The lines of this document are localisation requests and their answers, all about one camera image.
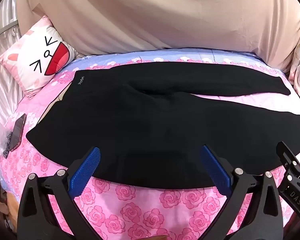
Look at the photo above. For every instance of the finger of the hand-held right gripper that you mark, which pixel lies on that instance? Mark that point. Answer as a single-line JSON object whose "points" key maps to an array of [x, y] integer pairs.
{"points": [[288, 155]]}

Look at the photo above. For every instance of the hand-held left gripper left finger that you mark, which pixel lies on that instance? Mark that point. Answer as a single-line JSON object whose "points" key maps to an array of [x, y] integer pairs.
{"points": [[86, 168]]}

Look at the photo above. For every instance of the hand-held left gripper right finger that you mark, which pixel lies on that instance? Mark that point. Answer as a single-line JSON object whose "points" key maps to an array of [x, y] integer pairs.
{"points": [[213, 167]]}

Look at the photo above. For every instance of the black pants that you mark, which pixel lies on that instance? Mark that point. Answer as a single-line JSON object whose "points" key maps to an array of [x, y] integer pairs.
{"points": [[145, 132]]}

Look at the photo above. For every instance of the pink floral bed sheet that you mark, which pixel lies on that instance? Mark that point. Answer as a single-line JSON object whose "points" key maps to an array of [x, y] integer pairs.
{"points": [[150, 212]]}

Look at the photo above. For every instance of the dark smartphone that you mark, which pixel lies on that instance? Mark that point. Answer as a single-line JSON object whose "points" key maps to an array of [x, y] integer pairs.
{"points": [[17, 132]]}

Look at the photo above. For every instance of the cat face pillow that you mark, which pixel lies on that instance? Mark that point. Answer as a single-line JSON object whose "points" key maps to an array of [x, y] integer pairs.
{"points": [[37, 62]]}

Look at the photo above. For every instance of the shiny satin curtain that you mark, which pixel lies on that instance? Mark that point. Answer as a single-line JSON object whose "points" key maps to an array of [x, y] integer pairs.
{"points": [[2, 62]]}

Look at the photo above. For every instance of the beige draped cloth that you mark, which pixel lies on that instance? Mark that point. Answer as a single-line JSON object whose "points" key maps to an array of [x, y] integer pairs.
{"points": [[150, 15]]}

